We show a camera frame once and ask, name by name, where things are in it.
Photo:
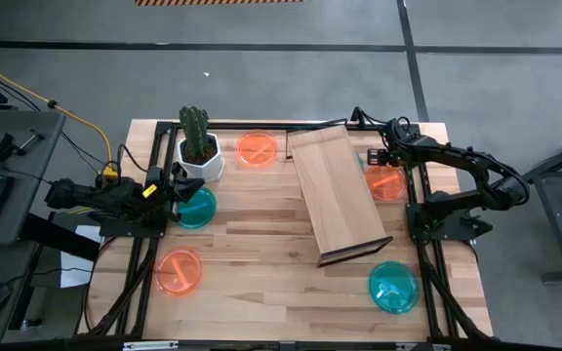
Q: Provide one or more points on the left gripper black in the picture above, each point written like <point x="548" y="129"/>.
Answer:
<point x="166" y="195"/>

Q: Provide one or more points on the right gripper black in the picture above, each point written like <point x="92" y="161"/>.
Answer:
<point x="389" y="155"/>

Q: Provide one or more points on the teal translucent plate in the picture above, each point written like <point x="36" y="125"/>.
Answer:
<point x="393" y="287"/>
<point x="200" y="212"/>

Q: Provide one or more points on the orange translucent plate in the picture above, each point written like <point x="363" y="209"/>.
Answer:
<point x="256" y="149"/>
<point x="386" y="184"/>
<point x="178" y="273"/>

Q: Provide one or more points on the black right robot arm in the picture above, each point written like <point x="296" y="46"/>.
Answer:
<point x="466" y="166"/>

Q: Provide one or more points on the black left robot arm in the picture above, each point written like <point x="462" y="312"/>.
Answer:
<point x="91" y="195"/>

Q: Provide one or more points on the yellow label tag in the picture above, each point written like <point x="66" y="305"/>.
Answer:
<point x="149" y="190"/>

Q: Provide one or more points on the green cactus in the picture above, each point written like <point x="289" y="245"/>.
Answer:
<point x="194" y="131"/>

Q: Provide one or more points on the black flat panel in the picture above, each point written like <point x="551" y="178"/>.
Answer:
<point x="56" y="236"/>

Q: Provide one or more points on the white paper sheet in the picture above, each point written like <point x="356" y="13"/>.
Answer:
<point x="73" y="273"/>

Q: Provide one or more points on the silver metal rod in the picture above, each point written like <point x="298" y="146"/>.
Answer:
<point x="29" y="141"/>

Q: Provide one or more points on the grey side desk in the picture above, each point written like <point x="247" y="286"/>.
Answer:
<point x="22" y="161"/>

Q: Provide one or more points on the orange black hazard tape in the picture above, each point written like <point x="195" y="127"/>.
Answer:
<point x="212" y="2"/>

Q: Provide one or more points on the silver metal bracket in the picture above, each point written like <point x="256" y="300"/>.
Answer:
<point x="422" y="347"/>
<point x="150" y="345"/>

